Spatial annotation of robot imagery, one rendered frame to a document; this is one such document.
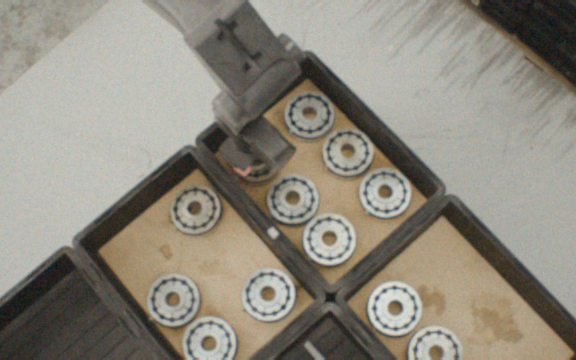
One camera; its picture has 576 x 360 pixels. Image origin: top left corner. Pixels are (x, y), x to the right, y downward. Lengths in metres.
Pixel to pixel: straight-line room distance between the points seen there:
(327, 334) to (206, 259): 0.28
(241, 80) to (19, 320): 0.88
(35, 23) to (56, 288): 1.47
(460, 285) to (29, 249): 0.93
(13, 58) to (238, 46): 2.01
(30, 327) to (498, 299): 0.92
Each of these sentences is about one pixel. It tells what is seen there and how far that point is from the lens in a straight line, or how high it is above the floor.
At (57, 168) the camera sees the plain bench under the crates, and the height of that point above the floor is 0.70.
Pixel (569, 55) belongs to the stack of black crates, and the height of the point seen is 0.27.
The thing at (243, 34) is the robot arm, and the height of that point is 1.54.
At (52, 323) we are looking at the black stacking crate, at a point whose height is 0.83.
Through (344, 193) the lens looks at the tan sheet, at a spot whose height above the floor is 0.83.
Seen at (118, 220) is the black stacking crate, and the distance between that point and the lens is 1.40.
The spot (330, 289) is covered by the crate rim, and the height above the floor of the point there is 0.93.
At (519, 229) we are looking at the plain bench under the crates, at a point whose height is 0.70.
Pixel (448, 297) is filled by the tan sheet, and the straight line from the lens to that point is 1.39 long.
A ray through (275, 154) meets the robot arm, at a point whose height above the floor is 1.08.
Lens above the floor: 2.18
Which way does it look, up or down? 72 degrees down
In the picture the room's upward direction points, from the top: 7 degrees counter-clockwise
